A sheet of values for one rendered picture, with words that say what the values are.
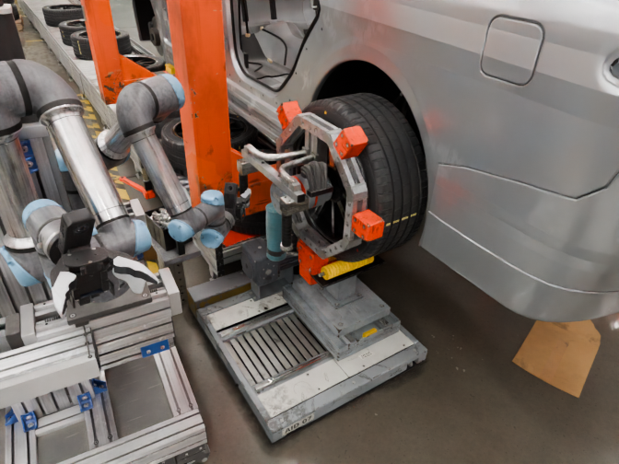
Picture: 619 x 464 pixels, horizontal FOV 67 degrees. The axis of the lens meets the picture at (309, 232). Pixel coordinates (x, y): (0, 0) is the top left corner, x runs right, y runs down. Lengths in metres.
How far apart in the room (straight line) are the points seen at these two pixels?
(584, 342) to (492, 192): 1.45
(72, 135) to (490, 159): 1.09
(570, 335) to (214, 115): 2.05
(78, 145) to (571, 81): 1.13
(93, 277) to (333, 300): 1.52
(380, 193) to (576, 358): 1.44
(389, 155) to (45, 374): 1.22
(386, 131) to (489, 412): 1.29
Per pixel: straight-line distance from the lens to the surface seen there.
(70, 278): 0.83
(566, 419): 2.41
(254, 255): 2.23
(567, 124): 1.32
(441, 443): 2.13
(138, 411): 1.94
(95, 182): 1.11
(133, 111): 1.47
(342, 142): 1.59
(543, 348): 2.65
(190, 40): 1.92
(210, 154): 2.08
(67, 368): 1.43
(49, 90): 1.18
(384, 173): 1.63
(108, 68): 3.88
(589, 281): 1.47
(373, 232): 1.61
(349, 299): 2.25
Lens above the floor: 1.73
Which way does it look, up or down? 34 degrees down
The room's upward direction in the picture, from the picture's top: 2 degrees clockwise
